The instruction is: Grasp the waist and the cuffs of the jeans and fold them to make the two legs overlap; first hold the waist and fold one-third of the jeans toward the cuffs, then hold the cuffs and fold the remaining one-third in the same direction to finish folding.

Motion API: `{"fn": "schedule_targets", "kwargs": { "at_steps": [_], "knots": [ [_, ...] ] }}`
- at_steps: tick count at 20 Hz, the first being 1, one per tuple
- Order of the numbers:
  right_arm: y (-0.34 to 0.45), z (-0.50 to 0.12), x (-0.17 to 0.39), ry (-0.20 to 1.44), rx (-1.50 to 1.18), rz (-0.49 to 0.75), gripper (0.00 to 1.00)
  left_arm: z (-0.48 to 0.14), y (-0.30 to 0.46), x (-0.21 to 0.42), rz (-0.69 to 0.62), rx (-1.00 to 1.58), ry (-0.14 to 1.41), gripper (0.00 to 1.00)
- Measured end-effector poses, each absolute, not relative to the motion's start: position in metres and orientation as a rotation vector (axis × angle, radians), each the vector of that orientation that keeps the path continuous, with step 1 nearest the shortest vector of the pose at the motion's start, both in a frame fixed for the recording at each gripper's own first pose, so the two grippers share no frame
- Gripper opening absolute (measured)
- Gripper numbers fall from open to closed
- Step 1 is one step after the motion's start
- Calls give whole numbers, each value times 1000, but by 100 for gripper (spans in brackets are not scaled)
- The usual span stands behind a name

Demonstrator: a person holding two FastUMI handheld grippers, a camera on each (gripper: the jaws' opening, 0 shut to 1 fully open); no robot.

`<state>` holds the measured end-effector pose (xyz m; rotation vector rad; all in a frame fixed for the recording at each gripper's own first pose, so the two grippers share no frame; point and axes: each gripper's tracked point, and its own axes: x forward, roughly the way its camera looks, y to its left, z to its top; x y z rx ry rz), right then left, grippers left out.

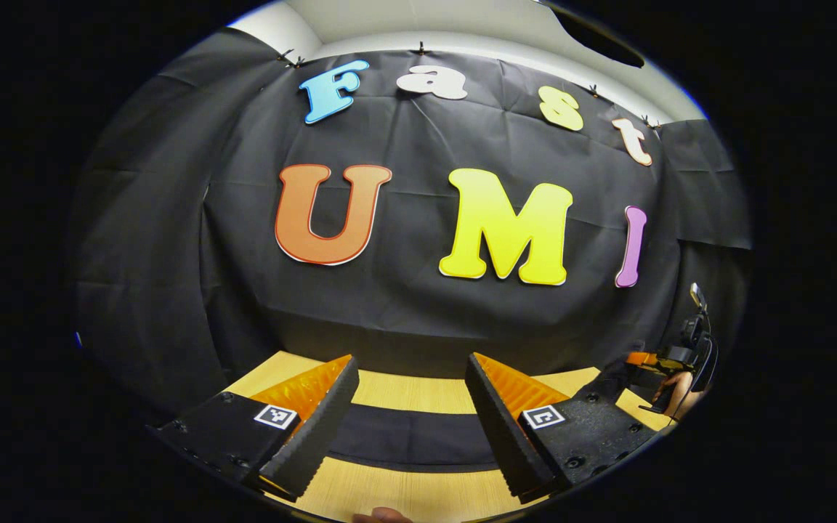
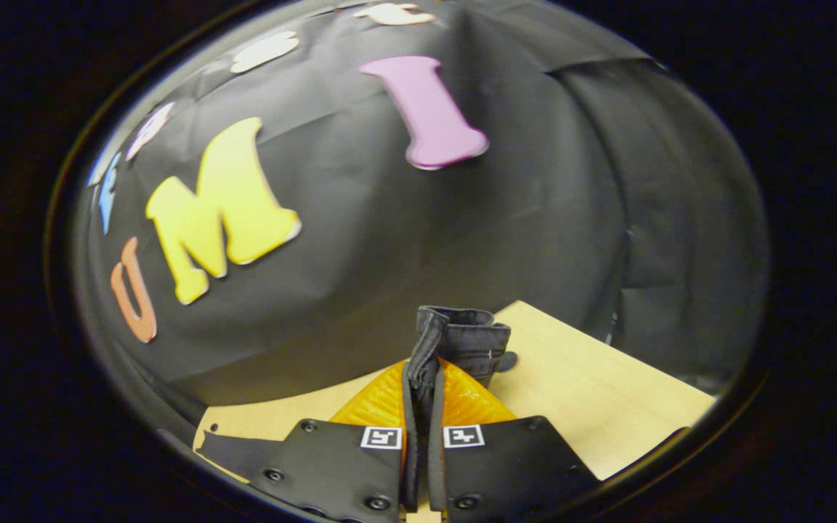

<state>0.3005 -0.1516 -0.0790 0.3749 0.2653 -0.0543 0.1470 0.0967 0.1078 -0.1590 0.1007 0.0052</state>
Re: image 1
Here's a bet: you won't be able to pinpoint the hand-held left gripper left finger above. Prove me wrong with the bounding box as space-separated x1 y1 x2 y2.
145 354 361 503

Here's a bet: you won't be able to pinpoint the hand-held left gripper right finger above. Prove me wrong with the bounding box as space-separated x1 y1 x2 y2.
464 352 659 505

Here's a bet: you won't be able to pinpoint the dark blue jeans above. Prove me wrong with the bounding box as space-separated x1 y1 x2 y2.
326 360 655 474

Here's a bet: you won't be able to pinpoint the black backdrop cloth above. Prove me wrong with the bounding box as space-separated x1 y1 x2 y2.
70 28 753 415

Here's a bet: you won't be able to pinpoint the row of black backdrop clips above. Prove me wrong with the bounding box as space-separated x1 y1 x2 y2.
277 42 663 130

